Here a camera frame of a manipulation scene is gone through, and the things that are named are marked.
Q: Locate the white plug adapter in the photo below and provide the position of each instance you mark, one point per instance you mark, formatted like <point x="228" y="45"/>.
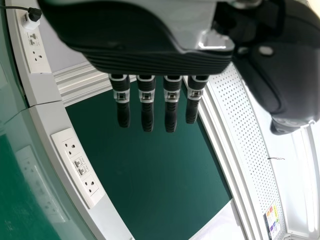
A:
<point x="31" y="24"/>

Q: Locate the aluminium frame rail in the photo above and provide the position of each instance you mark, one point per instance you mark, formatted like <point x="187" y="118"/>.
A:
<point x="235" y="175"/>
<point x="75" y="85"/>

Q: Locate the white socket strip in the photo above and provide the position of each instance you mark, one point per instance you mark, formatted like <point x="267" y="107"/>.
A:
<point x="75" y="150"/>
<point x="37" y="58"/>

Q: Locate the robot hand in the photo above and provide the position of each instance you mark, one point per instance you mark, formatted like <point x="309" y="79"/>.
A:
<point x="150" y="37"/>

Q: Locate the colourful sticker label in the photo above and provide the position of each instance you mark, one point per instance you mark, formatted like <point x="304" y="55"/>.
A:
<point x="272" y="221"/>

